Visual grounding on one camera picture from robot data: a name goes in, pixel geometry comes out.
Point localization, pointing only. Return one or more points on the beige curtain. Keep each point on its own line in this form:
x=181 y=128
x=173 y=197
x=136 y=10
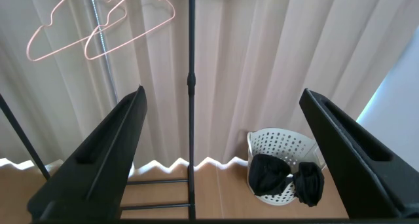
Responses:
x=245 y=70

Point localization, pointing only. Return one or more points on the pink clothes hanger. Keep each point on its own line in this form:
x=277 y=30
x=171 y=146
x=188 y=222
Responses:
x=85 y=53
x=27 y=53

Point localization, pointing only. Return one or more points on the black garment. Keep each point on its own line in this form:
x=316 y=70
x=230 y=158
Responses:
x=309 y=184

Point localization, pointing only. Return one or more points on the black clothes rack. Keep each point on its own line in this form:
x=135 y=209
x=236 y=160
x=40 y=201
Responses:
x=191 y=53

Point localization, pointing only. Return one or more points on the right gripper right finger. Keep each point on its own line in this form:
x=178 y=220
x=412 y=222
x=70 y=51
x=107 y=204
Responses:
x=360 y=191

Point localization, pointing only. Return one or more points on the white laundry basket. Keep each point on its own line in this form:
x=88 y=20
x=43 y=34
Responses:
x=278 y=142

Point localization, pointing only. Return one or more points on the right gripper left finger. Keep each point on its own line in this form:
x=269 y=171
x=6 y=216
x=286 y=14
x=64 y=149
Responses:
x=98 y=184

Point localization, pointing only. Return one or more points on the black shorts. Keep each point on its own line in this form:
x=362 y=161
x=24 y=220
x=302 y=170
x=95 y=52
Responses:
x=266 y=175

